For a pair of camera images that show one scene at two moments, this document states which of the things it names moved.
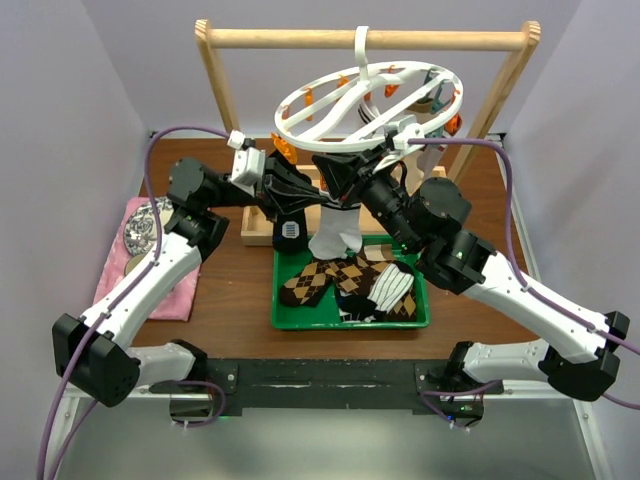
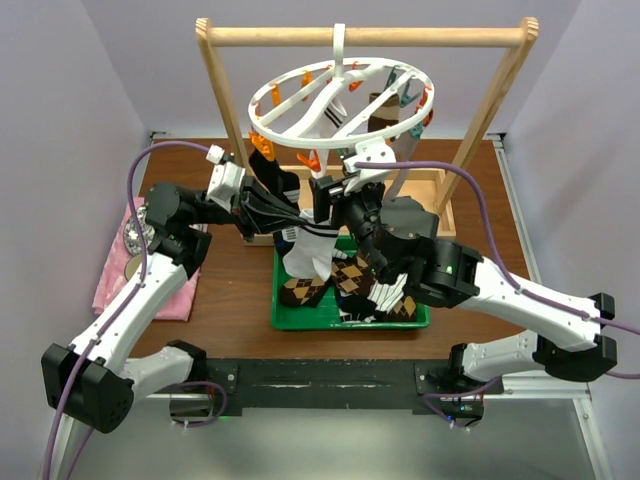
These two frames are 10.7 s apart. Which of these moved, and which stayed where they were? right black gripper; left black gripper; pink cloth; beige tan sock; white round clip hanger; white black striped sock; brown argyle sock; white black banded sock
Moved: left black gripper; beige tan sock; white round clip hanger; right black gripper; white black banded sock
Stayed: brown argyle sock; pink cloth; white black striped sock
